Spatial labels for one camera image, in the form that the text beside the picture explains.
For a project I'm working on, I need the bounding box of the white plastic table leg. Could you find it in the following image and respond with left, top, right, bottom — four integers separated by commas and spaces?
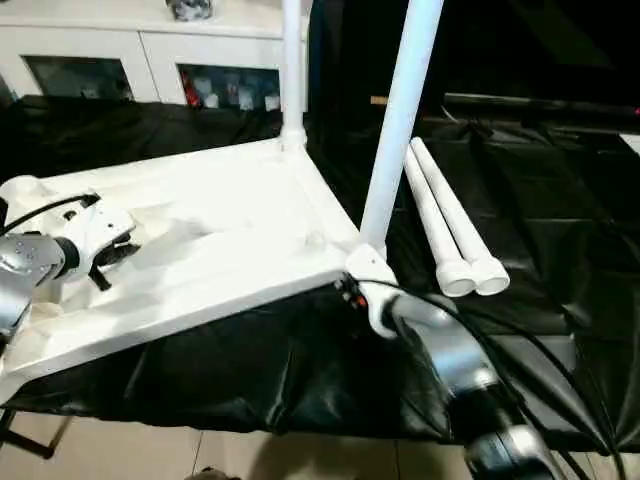
409, 138, 512, 297
278, 0, 310, 153
403, 144, 475, 300
356, 0, 447, 257

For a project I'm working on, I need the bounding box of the white plastic table top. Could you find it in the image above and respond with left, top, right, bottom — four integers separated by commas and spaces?
0, 136, 387, 407

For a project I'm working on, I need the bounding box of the black cloth mat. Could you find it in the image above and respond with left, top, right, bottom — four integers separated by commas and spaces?
0, 94, 640, 454

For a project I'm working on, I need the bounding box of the black metal stand leg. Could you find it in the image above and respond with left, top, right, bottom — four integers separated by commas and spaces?
0, 407, 72, 462

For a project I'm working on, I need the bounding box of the white cabinet with glass doors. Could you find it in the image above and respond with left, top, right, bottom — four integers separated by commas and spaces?
0, 0, 307, 110

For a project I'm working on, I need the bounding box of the dark crumpled bag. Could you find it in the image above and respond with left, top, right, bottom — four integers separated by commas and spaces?
166, 0, 217, 25

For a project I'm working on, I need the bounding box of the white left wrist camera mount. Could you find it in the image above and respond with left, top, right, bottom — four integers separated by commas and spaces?
47, 193, 140, 304

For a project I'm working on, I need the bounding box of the dark metal rail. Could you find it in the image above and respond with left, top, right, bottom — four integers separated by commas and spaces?
443, 91, 640, 117

